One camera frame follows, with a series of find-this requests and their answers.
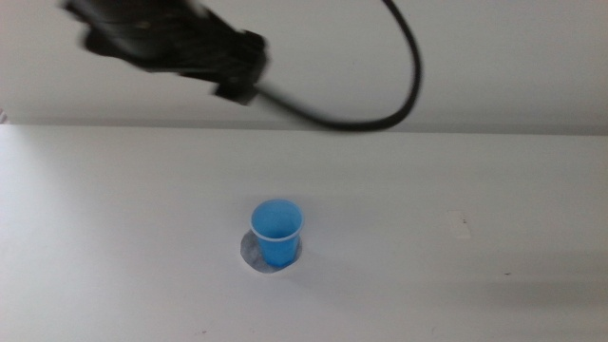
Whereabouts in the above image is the black cable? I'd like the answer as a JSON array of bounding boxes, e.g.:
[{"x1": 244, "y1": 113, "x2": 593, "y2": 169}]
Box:
[{"x1": 256, "y1": 0, "x2": 424, "y2": 133}]

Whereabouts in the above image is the blue plastic cup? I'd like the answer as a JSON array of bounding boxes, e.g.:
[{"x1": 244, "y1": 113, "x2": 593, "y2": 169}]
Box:
[{"x1": 250, "y1": 198, "x2": 305, "y2": 268}]

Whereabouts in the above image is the round grey cup mat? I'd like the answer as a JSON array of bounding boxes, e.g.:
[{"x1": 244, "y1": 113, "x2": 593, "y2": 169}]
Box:
[{"x1": 239, "y1": 228, "x2": 304, "y2": 276}]

